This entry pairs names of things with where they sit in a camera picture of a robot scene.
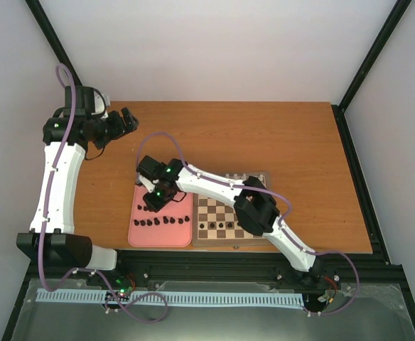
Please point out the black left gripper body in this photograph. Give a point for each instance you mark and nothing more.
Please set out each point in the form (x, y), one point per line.
(111, 131)

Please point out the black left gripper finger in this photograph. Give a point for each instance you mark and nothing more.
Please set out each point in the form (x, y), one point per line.
(131, 123)
(127, 115)

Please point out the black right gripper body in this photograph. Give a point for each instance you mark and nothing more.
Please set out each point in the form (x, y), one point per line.
(162, 199)

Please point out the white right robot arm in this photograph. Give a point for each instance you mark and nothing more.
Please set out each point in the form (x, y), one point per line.
(186, 177)

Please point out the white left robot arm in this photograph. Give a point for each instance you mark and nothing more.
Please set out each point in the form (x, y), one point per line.
(51, 239)

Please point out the wooden chess board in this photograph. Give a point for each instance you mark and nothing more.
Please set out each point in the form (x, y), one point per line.
(214, 216)

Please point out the pink plastic tray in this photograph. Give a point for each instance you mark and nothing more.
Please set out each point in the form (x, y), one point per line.
(165, 235)

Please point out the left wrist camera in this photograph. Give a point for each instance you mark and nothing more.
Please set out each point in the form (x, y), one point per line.
(102, 102)

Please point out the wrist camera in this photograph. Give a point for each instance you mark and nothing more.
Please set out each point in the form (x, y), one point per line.
(102, 102)
(149, 168)

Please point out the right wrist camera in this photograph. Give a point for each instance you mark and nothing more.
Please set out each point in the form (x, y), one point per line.
(149, 168)

